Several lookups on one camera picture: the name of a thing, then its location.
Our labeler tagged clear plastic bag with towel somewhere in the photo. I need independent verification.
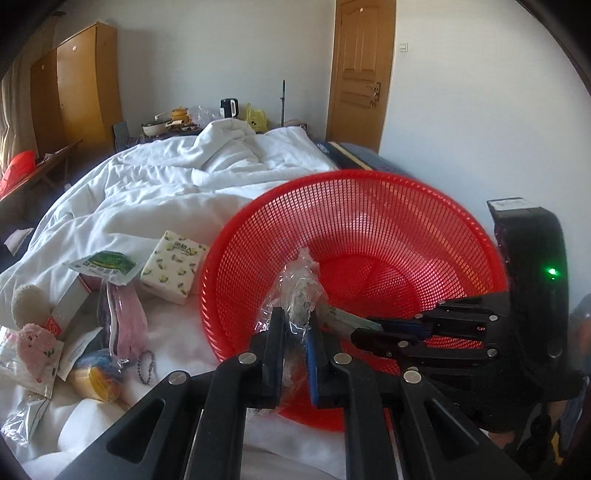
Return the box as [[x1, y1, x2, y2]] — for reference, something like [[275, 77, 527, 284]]
[[254, 247, 325, 404]]

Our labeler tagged green white sachet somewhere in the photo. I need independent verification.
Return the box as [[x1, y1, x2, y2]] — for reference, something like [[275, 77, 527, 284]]
[[64, 251, 143, 286]]

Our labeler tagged red plastic mesh basket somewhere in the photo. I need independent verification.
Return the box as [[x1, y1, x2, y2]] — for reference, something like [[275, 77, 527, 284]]
[[199, 168, 511, 433]]

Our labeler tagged white tissue pack lemon print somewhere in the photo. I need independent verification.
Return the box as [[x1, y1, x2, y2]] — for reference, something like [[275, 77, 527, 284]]
[[139, 231, 208, 305]]

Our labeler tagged pink purple cloth pouch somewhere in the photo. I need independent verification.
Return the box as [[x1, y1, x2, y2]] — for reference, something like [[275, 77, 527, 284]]
[[97, 281, 148, 368]]

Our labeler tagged yellow packet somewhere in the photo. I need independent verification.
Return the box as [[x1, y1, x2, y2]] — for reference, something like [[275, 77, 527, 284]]
[[67, 349, 123, 403]]

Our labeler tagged white paper leaflet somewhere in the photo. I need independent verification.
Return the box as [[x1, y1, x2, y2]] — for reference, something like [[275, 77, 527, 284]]
[[57, 327, 102, 381]]

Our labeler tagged grey red cardboard box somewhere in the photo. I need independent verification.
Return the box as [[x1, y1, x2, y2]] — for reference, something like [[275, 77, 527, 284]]
[[43, 274, 101, 339]]

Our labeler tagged pink plush bear in bag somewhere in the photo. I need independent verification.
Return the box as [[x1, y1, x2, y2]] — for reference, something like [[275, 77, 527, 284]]
[[1, 324, 63, 399]]

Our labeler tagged beige fluffy ball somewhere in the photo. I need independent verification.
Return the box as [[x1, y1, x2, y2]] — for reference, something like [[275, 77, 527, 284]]
[[11, 284, 51, 329]]

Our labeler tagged yellow plastic bag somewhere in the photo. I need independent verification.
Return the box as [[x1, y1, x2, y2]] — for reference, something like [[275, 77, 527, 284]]
[[245, 103, 269, 134]]

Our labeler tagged white cooking pot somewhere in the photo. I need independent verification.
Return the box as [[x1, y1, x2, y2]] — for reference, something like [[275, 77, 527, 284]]
[[141, 114, 186, 137]]

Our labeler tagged black electric kettle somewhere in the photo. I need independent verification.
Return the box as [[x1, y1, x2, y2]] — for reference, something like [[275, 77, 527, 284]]
[[219, 98, 239, 118]]

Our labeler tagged dark wooden desk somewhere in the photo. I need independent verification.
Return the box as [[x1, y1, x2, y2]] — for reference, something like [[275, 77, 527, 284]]
[[1, 140, 81, 203]]

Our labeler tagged wooden door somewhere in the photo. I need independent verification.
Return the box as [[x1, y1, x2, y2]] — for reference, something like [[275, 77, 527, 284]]
[[327, 0, 397, 151]]

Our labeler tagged red cap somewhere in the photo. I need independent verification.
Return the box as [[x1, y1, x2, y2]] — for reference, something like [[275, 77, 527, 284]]
[[0, 150, 36, 198]]

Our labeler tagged wooden wardrobe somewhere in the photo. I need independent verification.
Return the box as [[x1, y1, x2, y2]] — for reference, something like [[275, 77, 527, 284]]
[[30, 22, 123, 161]]

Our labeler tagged beige curtain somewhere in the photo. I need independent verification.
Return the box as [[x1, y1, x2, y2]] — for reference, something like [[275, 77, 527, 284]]
[[1, 53, 37, 172]]

